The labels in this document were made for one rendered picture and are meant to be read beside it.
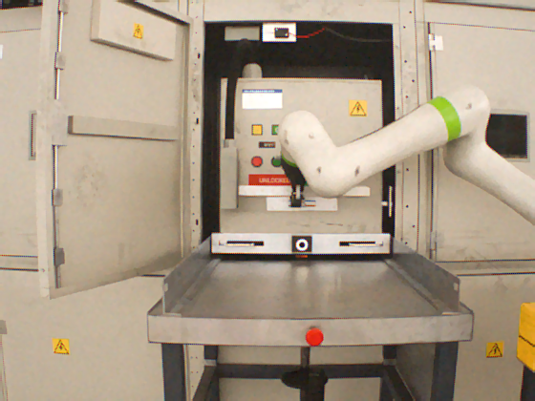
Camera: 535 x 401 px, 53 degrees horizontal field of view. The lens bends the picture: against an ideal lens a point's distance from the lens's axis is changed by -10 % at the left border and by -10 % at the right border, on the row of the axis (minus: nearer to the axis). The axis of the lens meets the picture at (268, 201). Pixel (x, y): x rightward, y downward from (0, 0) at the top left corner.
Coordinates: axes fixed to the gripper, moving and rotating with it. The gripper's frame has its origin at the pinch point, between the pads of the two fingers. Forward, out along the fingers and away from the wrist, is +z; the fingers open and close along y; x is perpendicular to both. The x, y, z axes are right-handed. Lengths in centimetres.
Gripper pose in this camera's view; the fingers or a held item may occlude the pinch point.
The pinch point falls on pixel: (296, 200)
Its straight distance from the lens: 168.7
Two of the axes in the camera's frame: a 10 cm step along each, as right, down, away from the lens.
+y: -0.1, 8.9, -4.6
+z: 0.1, 4.6, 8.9
